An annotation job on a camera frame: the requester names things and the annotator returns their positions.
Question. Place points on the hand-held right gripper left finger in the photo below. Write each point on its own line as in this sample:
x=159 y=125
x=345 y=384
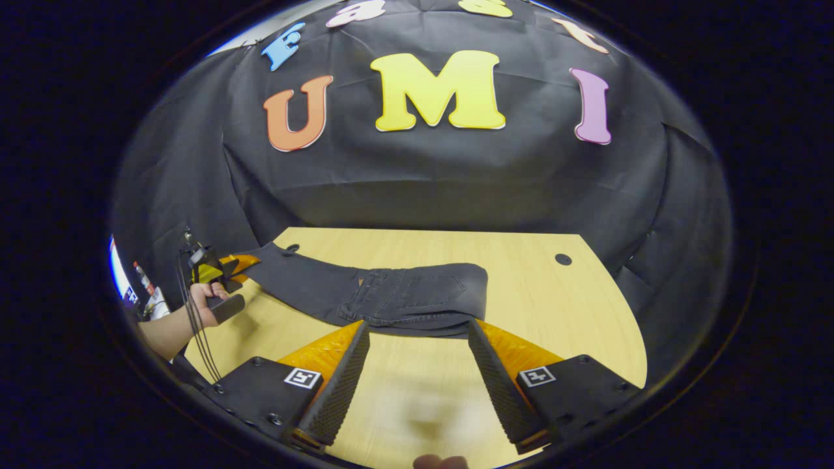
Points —
x=339 y=384

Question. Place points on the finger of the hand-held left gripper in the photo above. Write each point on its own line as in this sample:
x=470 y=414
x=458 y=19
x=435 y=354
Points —
x=242 y=262

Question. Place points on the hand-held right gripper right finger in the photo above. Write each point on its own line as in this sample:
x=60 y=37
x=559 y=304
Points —
x=502 y=391

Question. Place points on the dark grey jeans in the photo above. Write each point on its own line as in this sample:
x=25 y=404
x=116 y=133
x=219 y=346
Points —
x=417 y=293

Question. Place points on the red and white small object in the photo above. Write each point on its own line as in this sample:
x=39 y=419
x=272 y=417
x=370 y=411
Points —
x=142 y=277

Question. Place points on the white panel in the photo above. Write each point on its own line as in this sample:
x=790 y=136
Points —
x=120 y=273

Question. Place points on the black backdrop cloth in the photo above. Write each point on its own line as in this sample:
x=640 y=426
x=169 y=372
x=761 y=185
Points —
x=456 y=182

